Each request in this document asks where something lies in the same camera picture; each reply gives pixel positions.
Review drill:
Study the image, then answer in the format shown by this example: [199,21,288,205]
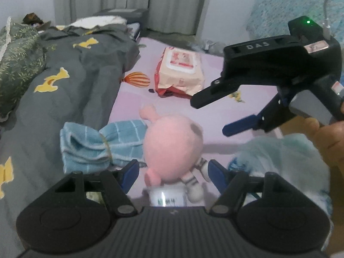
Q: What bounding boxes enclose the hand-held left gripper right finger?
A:
[208,159,292,217]

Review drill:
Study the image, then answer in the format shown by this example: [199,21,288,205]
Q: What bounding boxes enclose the green leaf print pillow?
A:
[0,17,47,120]

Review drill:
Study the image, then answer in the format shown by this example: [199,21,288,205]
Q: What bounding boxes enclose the light blue checked towel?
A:
[60,120,150,174]

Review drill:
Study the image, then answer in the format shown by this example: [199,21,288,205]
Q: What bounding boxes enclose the crumpled clear plastic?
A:
[200,39,227,55]

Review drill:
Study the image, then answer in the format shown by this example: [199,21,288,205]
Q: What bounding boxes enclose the green scrunchie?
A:
[85,191,104,204]

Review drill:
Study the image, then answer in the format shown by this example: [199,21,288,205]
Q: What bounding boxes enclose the white cable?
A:
[322,0,335,37]

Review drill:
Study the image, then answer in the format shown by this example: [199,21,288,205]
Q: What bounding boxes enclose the orange white wet wipes pack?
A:
[154,46,205,98]

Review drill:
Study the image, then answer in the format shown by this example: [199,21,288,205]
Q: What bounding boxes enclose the person's right hand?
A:
[305,118,344,178]

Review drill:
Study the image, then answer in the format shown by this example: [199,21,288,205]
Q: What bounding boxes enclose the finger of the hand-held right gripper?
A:
[222,86,296,138]
[190,78,243,110]

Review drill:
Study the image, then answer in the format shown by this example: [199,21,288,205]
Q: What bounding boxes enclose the grey quilt yellow patches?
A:
[0,23,141,258]

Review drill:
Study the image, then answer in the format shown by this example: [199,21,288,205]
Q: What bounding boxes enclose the white cloth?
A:
[66,16,127,29]

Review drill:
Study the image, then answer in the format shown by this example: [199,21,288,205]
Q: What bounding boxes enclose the dark brown cloth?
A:
[23,13,45,28]

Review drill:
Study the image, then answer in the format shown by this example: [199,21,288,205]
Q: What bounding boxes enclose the pink plush toy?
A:
[139,104,210,204]

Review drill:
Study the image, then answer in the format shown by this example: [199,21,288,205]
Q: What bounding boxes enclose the teal floral patterned sheet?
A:
[246,0,344,49]

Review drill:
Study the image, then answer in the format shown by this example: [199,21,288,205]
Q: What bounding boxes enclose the light blue fluffy cloth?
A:
[228,134,334,217]

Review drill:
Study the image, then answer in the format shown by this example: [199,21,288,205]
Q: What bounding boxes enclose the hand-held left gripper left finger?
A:
[54,159,141,217]

